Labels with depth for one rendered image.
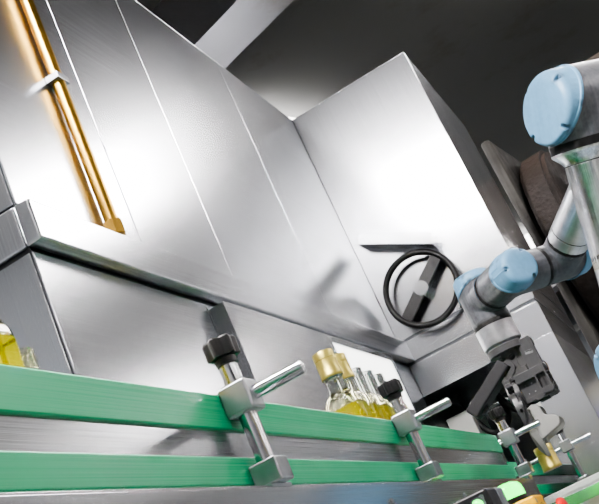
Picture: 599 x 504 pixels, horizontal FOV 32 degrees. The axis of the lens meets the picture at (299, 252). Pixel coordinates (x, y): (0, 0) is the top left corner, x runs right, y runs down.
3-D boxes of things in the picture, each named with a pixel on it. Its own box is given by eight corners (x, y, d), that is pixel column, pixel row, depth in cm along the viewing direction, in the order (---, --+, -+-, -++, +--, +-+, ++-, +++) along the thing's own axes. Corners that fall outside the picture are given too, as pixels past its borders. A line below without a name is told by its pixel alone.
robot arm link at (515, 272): (541, 235, 191) (513, 263, 200) (493, 249, 186) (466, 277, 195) (562, 273, 188) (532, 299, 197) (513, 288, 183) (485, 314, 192)
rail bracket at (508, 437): (473, 501, 184) (442, 435, 188) (560, 459, 179) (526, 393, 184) (469, 501, 181) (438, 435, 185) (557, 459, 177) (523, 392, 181)
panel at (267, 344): (441, 491, 244) (380, 360, 256) (452, 486, 243) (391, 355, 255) (287, 501, 163) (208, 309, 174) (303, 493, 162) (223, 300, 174)
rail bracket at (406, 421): (429, 487, 127) (383, 388, 132) (483, 461, 125) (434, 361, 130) (419, 488, 124) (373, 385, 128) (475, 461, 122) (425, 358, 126)
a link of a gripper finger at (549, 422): (570, 441, 184) (547, 394, 188) (539, 456, 185) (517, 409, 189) (573, 444, 186) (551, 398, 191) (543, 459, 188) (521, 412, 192)
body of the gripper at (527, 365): (556, 392, 187) (525, 332, 191) (513, 413, 189) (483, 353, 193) (562, 395, 194) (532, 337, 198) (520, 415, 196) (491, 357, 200)
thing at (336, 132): (484, 411, 339) (370, 180, 369) (590, 357, 329) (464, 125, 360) (423, 397, 275) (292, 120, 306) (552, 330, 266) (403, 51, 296)
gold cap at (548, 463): (563, 464, 190) (552, 442, 191) (560, 464, 187) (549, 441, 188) (545, 473, 191) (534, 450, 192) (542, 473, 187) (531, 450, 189)
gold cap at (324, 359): (341, 370, 162) (330, 345, 163) (320, 380, 162) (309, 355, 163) (344, 375, 165) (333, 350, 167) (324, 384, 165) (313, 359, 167)
